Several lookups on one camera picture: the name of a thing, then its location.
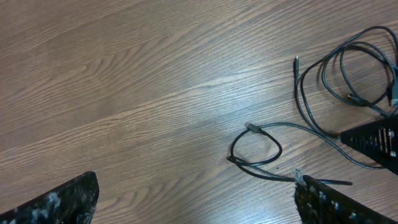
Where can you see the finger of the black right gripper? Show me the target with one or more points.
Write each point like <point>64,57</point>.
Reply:
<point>377,140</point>

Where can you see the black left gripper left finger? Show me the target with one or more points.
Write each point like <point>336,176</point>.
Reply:
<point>73,202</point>

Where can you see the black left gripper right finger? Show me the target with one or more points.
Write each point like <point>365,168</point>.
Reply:
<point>318,203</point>

